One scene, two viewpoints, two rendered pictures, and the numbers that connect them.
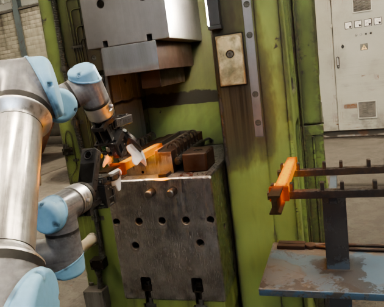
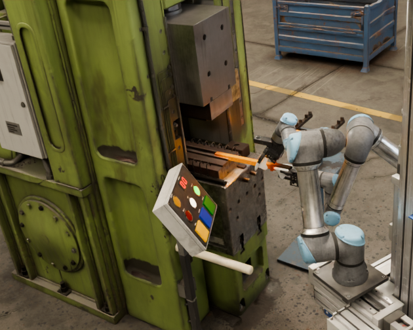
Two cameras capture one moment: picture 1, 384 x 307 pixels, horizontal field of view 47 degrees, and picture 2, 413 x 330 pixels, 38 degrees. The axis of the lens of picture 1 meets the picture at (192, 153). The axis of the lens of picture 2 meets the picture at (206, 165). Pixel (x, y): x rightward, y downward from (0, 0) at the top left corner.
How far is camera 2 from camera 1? 3.15 m
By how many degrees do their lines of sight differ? 67
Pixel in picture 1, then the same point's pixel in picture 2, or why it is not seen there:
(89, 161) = not seen: hidden behind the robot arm
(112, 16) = (214, 79)
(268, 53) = (242, 75)
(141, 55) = (226, 99)
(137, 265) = (238, 230)
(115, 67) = (216, 112)
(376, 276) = (332, 159)
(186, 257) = (255, 207)
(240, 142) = (236, 131)
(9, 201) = not seen: hidden behind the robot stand
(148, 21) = (228, 76)
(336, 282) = (331, 167)
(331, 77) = not seen: outside the picture
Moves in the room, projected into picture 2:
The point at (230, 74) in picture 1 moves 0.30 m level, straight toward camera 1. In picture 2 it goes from (235, 93) to (288, 96)
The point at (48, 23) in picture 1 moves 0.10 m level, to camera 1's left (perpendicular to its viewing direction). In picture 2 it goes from (147, 96) to (139, 105)
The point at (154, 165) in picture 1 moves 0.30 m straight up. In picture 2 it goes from (232, 164) to (226, 113)
